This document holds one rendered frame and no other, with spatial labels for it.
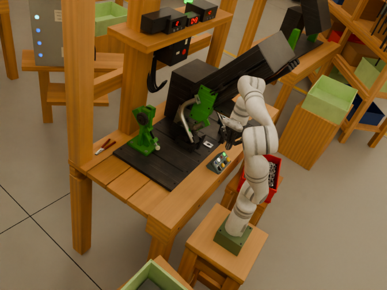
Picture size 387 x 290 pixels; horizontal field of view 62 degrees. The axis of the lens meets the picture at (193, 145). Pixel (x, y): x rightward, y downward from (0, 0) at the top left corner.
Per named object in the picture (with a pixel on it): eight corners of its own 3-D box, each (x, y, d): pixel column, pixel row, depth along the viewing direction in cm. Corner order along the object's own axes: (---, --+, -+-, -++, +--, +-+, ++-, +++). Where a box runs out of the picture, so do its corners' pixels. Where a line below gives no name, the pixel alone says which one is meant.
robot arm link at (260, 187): (258, 184, 116) (238, 168, 120) (256, 210, 139) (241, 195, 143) (275, 168, 118) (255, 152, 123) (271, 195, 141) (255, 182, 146)
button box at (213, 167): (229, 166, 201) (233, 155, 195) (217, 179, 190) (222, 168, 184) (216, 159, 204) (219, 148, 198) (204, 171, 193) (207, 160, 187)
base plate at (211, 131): (253, 113, 251) (254, 111, 250) (171, 193, 173) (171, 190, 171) (208, 90, 264) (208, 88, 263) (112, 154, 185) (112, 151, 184)
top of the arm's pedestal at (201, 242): (266, 239, 172) (269, 234, 169) (241, 285, 148) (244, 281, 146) (215, 206, 181) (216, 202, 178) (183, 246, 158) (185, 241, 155)
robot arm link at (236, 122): (220, 122, 132) (224, 110, 128) (232, 112, 140) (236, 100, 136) (239, 133, 129) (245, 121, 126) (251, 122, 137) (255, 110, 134)
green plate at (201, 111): (210, 122, 200) (223, 91, 191) (204, 125, 193) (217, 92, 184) (195, 114, 204) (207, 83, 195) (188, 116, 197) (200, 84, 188)
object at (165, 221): (272, 124, 270) (279, 110, 260) (166, 247, 162) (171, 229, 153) (257, 117, 274) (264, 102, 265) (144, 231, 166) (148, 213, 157)
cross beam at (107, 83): (209, 45, 256) (212, 34, 251) (81, 106, 163) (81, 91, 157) (204, 43, 258) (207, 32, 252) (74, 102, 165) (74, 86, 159)
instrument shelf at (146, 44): (232, 20, 216) (234, 14, 213) (146, 54, 151) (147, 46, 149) (201, 7, 223) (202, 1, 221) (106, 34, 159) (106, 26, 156)
